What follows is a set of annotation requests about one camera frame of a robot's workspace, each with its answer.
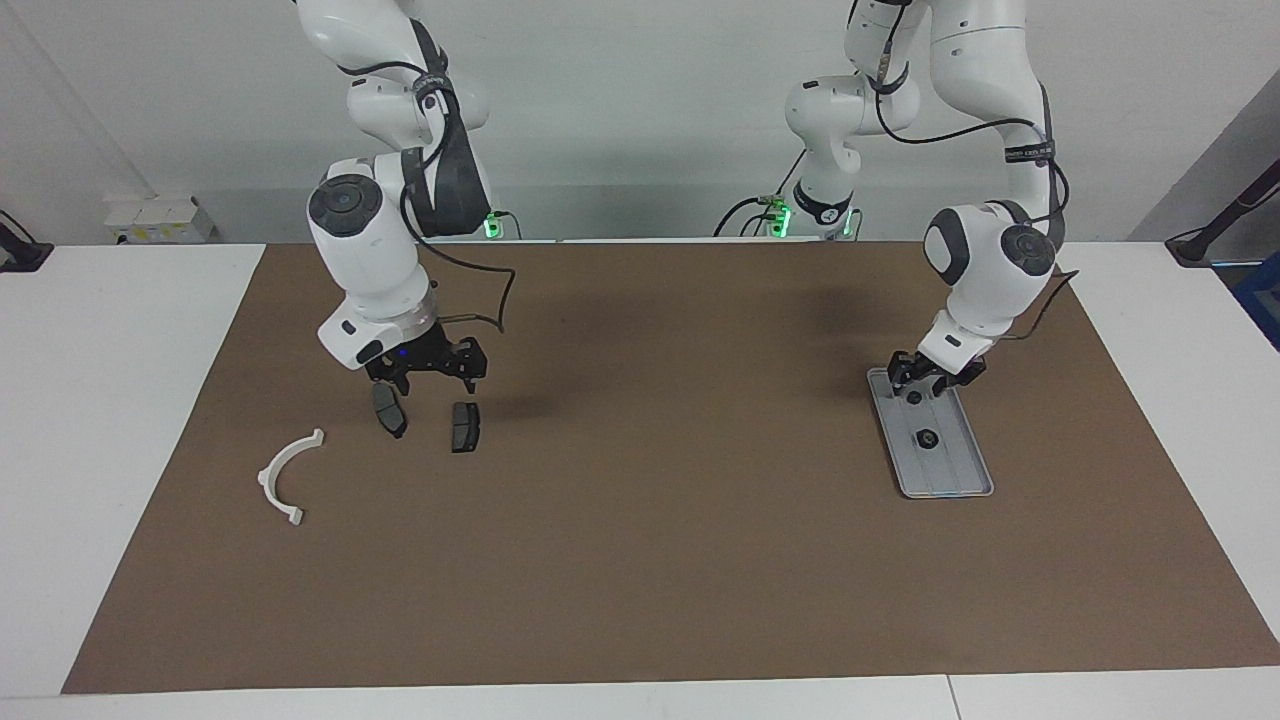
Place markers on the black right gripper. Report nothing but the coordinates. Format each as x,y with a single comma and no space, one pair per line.
430,352

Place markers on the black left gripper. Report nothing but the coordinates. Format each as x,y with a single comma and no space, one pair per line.
950,372

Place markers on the large black bearing gear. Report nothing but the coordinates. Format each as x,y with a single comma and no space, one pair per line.
927,438

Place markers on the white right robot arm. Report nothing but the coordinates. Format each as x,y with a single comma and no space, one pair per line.
370,270

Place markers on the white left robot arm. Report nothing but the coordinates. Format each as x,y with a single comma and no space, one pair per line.
990,280

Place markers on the silver metal tray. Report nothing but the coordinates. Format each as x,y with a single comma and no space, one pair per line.
950,470

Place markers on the curved dark brake pad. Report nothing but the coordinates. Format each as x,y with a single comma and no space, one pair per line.
390,415

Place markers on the rectangular dark brake pad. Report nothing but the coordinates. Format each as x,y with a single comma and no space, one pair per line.
465,428

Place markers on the brown table mat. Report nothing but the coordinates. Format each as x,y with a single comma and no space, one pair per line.
640,560

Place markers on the white power strip box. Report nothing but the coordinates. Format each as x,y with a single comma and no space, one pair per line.
160,218

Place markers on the blue box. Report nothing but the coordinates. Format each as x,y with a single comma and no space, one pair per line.
1262,300

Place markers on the black table clamp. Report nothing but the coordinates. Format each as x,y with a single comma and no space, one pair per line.
20,250

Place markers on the white semicircular plastic bracket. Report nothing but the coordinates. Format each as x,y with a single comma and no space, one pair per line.
268,482

